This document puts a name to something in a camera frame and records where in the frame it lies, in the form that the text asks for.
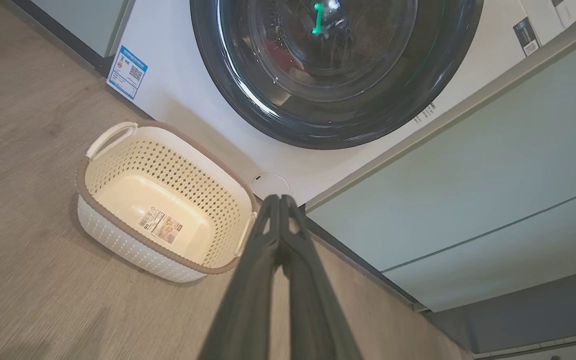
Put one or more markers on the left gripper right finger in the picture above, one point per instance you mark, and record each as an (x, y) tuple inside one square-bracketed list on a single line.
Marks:
[(313, 310)]

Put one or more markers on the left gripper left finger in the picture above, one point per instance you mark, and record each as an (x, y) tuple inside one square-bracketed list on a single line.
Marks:
[(248, 300)]

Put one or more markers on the washing machine door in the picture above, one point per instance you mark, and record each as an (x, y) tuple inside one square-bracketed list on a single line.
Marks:
[(338, 120)]

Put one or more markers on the teal cabinet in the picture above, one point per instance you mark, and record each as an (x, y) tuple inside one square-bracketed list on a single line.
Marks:
[(468, 190)]

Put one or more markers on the white front-load washing machine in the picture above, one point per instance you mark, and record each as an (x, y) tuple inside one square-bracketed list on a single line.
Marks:
[(178, 85)]

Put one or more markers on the barcode label in basket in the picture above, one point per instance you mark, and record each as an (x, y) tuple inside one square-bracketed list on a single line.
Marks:
[(160, 226)]

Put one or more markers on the round white filter cover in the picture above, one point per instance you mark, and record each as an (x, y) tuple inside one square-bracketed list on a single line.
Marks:
[(268, 184)]

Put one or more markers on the white perforated laundry basket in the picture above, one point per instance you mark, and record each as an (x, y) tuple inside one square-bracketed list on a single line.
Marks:
[(133, 195)]

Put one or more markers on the small printed text label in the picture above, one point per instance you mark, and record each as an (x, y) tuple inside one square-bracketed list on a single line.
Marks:
[(425, 112)]

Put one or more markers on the blue energy label sticker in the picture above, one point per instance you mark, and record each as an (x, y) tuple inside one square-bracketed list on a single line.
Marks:
[(128, 72)]

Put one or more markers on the pale green cabinet dark plinth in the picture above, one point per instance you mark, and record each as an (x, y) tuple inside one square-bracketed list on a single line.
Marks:
[(83, 20)]

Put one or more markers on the dark QR code sticker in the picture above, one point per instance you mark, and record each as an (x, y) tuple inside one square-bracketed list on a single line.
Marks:
[(527, 36)]

